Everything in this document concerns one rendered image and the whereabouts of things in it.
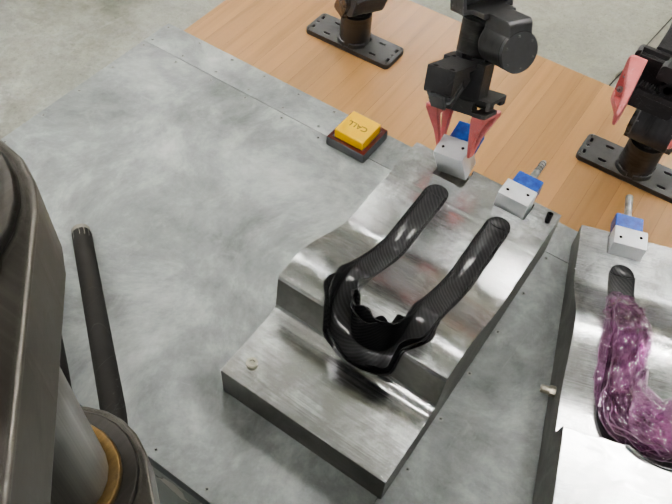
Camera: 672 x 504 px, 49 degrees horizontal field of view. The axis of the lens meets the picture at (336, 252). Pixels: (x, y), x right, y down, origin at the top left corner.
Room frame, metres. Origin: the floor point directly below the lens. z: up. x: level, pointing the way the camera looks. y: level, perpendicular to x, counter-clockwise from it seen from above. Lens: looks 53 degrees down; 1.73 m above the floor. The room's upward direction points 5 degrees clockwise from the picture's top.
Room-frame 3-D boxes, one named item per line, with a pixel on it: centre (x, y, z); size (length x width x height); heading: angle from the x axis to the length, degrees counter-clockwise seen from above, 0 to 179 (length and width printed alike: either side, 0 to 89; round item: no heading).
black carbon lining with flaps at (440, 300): (0.61, -0.12, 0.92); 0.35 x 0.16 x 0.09; 149
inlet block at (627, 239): (0.77, -0.46, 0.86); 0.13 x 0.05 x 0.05; 166
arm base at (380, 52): (1.25, 0.00, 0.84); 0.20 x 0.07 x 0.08; 60
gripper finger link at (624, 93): (0.66, -0.33, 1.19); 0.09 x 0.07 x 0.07; 150
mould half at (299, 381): (0.60, -0.10, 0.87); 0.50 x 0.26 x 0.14; 149
